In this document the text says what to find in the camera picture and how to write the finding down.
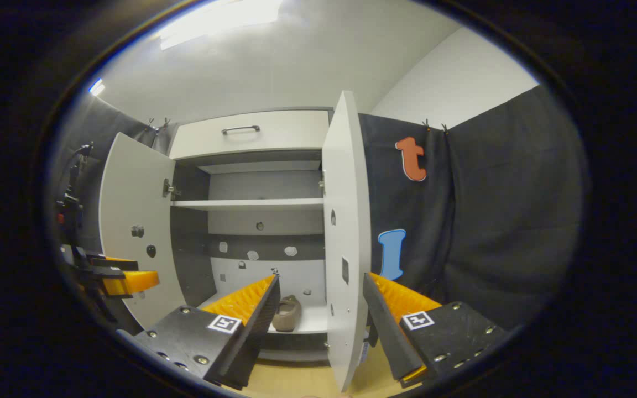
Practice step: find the black backdrop cloth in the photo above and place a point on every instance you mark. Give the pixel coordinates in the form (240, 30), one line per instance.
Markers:
(490, 221)
(114, 124)

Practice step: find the brown fuzzy shoe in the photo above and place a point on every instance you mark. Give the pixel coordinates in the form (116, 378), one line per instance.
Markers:
(286, 315)

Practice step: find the white cabinet drawer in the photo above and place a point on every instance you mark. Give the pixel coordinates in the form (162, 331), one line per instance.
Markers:
(285, 135)

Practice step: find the metal door hinge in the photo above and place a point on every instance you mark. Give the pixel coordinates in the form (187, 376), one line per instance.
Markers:
(323, 182)
(170, 189)

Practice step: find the white cabinet shelf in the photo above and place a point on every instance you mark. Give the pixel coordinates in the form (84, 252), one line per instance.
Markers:
(252, 204)
(313, 320)

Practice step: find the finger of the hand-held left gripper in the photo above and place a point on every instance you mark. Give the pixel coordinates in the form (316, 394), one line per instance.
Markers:
(130, 282)
(114, 264)

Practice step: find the ceiling light panel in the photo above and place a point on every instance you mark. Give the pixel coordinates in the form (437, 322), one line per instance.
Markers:
(219, 19)
(97, 87)

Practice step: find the white shoe cabinet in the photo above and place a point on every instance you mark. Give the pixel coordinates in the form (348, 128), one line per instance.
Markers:
(263, 188)

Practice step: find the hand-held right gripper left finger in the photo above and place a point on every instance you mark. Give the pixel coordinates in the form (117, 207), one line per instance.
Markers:
(252, 337)

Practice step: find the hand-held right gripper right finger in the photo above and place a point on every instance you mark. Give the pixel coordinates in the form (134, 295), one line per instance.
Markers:
(390, 331)

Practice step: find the white cabinet door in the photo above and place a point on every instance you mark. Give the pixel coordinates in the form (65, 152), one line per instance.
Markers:
(136, 199)
(346, 221)

